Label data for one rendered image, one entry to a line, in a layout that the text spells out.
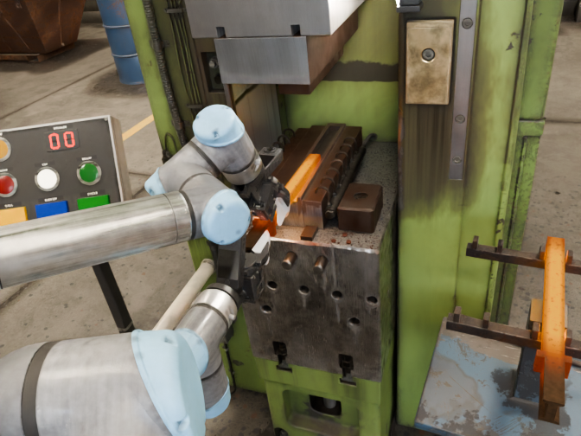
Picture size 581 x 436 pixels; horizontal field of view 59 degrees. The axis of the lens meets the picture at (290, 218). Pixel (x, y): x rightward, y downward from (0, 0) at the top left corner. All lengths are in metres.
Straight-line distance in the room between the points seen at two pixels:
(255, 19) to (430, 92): 0.39
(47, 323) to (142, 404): 2.24
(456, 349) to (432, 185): 0.38
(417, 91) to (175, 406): 0.85
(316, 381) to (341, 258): 0.48
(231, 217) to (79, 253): 0.20
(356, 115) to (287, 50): 0.59
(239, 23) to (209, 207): 0.47
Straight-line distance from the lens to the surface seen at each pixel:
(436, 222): 1.32
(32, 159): 1.37
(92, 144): 1.32
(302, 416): 1.79
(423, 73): 1.14
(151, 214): 0.71
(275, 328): 1.43
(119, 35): 5.73
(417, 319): 1.54
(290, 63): 1.06
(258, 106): 1.47
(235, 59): 1.11
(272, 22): 1.05
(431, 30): 1.11
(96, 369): 0.52
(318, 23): 1.02
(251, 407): 2.04
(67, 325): 2.66
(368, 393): 1.51
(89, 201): 1.31
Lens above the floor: 1.62
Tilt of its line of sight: 33 degrees down
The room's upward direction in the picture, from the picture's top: 8 degrees counter-clockwise
